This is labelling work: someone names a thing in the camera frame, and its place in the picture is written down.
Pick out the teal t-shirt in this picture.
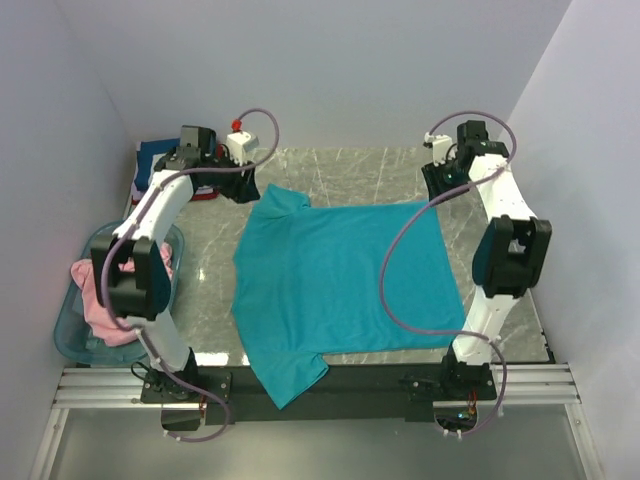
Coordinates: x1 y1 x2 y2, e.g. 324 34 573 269
232 185 465 408

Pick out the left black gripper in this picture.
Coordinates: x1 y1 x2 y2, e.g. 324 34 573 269
204 148 262 204

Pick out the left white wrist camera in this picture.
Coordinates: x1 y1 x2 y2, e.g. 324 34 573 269
224 119 259 166

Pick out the folded red t-shirt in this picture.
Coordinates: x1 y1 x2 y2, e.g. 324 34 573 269
131 143 225 206

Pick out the pink t-shirt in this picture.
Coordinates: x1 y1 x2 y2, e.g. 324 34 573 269
69 241 175 348

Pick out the folded blue printed t-shirt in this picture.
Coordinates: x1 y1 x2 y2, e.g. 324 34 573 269
132 138 179 194

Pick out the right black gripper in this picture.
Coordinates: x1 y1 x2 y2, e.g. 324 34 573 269
420 156 469 208

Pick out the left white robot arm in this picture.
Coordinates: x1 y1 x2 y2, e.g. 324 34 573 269
90 119 259 402

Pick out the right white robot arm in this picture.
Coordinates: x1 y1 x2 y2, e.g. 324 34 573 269
421 119 552 367

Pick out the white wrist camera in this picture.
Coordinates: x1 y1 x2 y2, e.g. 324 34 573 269
423 132 457 166
224 119 259 166

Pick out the aluminium rail frame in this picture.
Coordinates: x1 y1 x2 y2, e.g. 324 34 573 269
30 362 604 479

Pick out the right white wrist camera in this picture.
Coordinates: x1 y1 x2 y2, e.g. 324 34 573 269
423 132 457 166

